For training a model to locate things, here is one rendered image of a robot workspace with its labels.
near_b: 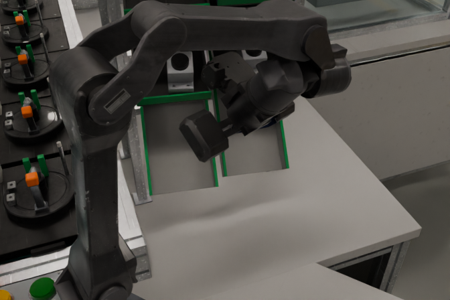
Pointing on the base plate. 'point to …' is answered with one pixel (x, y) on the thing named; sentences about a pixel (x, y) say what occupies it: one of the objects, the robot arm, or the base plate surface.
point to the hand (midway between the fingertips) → (225, 131)
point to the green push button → (42, 288)
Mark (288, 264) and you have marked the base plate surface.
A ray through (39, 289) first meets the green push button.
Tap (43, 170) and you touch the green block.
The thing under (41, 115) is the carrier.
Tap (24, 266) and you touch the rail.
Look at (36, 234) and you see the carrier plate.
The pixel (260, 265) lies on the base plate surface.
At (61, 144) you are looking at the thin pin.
